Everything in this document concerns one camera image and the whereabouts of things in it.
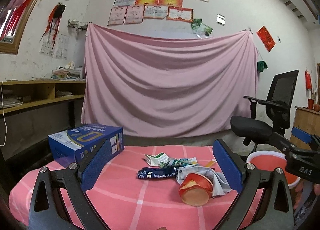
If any dark blue snack wrapper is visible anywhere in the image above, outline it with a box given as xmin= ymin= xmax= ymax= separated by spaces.
xmin=137 ymin=167 xmax=176 ymax=180

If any stack of books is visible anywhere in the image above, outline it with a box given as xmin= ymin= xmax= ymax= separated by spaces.
xmin=51 ymin=61 xmax=84 ymax=80

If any wooden window frame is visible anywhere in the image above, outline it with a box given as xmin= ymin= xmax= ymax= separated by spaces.
xmin=1 ymin=0 xmax=37 ymax=55

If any pink hanging sheet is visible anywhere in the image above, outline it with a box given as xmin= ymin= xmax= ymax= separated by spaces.
xmin=81 ymin=24 xmax=258 ymax=138

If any grey wrapper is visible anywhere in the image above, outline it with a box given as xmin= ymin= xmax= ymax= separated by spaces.
xmin=176 ymin=166 xmax=232 ymax=197

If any wooden cabinet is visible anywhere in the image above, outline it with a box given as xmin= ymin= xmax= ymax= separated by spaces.
xmin=290 ymin=106 xmax=320 ymax=150

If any red paper cup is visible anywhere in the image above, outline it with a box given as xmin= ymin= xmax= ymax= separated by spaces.
xmin=178 ymin=173 xmax=214 ymax=207

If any green photo on wall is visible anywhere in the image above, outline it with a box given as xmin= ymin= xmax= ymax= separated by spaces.
xmin=191 ymin=19 xmax=213 ymax=36

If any red paper wall decoration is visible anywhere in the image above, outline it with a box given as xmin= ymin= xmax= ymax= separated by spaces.
xmin=257 ymin=26 xmax=276 ymax=52

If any red cup on cabinet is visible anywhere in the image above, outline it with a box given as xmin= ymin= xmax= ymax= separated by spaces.
xmin=308 ymin=98 xmax=314 ymax=110

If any green hanging bag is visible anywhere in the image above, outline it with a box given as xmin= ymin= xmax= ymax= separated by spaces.
xmin=257 ymin=61 xmax=268 ymax=73

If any wooden wall shelf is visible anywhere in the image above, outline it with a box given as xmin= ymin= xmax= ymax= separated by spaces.
xmin=1 ymin=79 xmax=86 ymax=114

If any white green sachet wrapper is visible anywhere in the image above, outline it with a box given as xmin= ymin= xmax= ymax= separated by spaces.
xmin=144 ymin=152 xmax=169 ymax=167

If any red plastic bucket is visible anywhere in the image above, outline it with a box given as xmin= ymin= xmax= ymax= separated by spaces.
xmin=246 ymin=151 xmax=300 ymax=189

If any black office chair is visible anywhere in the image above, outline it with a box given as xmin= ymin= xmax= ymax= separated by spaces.
xmin=231 ymin=70 xmax=299 ymax=152

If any red black tassel ornament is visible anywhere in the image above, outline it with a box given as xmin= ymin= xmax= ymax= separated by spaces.
xmin=41 ymin=2 xmax=66 ymax=45

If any person's right hand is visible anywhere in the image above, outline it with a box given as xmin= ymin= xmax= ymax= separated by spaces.
xmin=293 ymin=179 xmax=319 ymax=210

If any pink checkered tablecloth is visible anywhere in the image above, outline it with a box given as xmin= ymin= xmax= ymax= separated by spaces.
xmin=9 ymin=145 xmax=266 ymax=230

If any wall certificates cluster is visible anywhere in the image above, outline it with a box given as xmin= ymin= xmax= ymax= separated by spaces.
xmin=107 ymin=0 xmax=209 ymax=26

